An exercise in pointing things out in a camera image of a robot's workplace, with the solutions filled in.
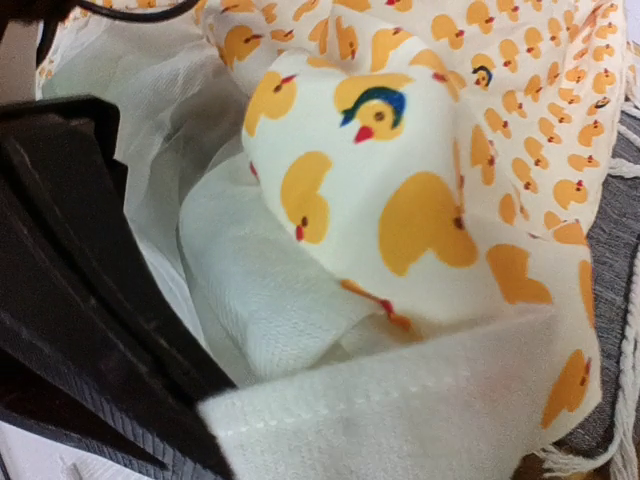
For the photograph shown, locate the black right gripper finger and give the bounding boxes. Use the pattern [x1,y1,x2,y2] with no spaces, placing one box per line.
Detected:
[1,96,232,479]

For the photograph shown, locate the white cushion tie cords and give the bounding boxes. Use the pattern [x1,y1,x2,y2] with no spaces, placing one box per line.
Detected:
[539,99,640,480]

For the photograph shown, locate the grey bed mat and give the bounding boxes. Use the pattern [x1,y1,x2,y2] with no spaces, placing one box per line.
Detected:
[554,104,640,459]

